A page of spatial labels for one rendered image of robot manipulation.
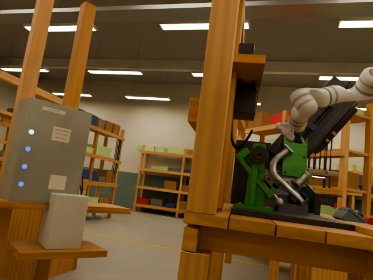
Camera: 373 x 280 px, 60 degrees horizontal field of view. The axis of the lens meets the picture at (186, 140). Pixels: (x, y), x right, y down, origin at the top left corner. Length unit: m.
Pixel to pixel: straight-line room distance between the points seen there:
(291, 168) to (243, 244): 0.66
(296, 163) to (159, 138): 9.96
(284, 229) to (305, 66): 8.32
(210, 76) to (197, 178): 0.34
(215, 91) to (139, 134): 10.74
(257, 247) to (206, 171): 0.29
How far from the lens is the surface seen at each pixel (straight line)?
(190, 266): 1.05
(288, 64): 9.23
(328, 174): 1.82
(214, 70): 1.09
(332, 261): 1.15
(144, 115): 11.86
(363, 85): 1.41
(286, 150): 1.65
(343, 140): 4.30
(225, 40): 1.14
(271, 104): 11.03
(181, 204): 10.47
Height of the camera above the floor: 0.95
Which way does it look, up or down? 8 degrees up
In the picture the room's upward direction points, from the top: 7 degrees clockwise
